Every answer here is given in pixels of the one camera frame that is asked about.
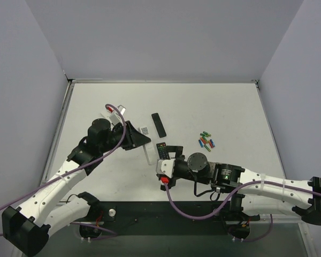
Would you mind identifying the white remote control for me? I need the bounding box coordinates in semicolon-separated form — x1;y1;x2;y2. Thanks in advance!
139;126;157;165

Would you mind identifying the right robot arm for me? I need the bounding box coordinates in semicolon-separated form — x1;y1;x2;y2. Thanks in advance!
156;142;321;226

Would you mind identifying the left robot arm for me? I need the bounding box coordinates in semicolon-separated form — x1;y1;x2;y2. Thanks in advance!
2;118;151;256

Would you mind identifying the black remote with buttons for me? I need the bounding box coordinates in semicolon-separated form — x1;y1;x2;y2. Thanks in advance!
156;142;170;160

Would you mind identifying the slim black remote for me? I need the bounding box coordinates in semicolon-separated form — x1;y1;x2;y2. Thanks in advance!
151;113;166;138

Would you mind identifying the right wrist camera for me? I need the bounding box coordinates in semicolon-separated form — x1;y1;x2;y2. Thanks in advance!
156;158;175;178

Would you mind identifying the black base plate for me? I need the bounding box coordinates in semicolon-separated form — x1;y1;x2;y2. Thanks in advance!
77;201;260;236

